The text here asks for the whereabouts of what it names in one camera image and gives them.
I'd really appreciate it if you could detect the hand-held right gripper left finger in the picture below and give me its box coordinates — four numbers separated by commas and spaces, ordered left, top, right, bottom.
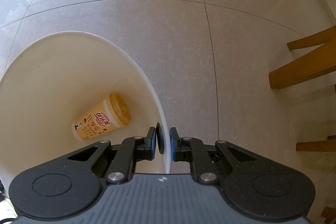
56, 126, 157, 185

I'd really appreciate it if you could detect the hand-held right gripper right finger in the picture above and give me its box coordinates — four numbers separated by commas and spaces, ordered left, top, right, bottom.
169, 127, 265, 185

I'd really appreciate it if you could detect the white plastic bin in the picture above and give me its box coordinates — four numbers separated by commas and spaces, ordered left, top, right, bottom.
0, 31, 172, 197

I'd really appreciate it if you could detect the wooden chair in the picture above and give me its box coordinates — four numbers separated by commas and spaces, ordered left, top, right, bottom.
269, 25, 336, 152

